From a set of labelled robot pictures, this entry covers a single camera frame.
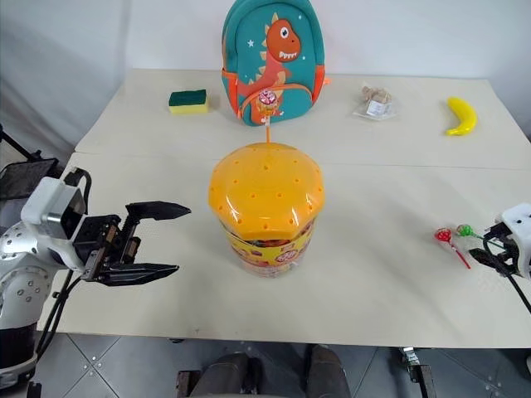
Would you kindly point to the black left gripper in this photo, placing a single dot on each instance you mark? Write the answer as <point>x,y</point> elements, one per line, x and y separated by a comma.
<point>97,236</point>

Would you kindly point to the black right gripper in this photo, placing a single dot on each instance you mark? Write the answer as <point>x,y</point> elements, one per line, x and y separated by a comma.
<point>508,253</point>

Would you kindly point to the green lollipop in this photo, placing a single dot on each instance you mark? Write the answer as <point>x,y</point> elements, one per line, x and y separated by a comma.
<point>464,230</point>

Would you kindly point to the red lollipop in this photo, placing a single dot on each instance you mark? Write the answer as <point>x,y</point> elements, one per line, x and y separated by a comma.
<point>443,235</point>

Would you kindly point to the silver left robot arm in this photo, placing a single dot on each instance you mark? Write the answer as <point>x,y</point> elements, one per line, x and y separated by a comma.
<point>22,265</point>

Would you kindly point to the clear plastic lollipop jar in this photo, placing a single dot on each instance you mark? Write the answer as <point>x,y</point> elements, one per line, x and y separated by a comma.
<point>269,255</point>

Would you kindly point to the orange domed jar lid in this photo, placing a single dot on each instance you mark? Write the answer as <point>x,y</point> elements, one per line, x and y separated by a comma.
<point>265,190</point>

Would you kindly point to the yellow banana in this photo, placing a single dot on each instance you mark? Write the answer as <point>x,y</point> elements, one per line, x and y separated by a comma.
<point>464,116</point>

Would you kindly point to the black metal stand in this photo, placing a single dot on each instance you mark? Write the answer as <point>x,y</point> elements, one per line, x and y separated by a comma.
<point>22,176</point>

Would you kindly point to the green and yellow sponge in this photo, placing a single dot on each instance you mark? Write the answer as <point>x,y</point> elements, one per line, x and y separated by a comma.
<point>187,102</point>

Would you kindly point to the dark rounded shape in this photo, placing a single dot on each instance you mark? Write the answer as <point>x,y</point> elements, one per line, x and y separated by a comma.
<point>327,371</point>
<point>228,375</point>

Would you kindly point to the clear bag of snacks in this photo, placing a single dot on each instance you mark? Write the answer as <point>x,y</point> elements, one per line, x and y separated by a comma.
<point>374,101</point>

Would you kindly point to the pink lollipop with yellow stick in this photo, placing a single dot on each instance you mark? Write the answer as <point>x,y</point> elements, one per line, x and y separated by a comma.
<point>267,99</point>

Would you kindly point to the teal dinosaur backpack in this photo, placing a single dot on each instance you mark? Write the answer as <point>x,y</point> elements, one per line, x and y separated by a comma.
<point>265,49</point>

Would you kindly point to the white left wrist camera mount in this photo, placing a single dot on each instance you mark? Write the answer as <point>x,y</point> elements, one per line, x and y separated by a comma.
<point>45,199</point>

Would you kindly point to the metal table leg bracket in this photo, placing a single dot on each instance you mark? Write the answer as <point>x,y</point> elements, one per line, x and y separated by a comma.
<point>417,371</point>

